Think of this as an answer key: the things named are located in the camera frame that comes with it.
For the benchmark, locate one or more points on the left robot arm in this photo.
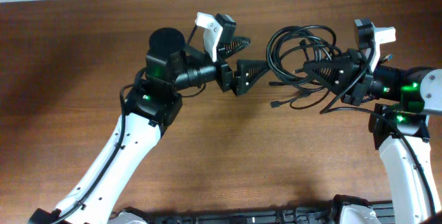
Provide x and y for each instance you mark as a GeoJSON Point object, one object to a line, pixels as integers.
{"type": "Point", "coordinates": [149, 106]}

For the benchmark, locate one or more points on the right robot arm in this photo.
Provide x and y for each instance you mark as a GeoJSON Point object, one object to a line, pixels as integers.
{"type": "Point", "coordinates": [400, 131]}

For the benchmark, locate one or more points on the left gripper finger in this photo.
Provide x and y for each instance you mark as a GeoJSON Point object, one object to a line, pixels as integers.
{"type": "Point", "coordinates": [235, 46]}
{"type": "Point", "coordinates": [247, 74]}

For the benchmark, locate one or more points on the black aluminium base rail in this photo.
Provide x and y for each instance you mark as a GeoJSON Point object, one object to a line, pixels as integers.
{"type": "Point", "coordinates": [340, 209]}

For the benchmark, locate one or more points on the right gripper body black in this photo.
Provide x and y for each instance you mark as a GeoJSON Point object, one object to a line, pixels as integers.
{"type": "Point", "coordinates": [362, 84]}

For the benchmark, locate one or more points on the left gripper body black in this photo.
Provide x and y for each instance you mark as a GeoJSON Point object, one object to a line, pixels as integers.
{"type": "Point", "coordinates": [223, 76]}

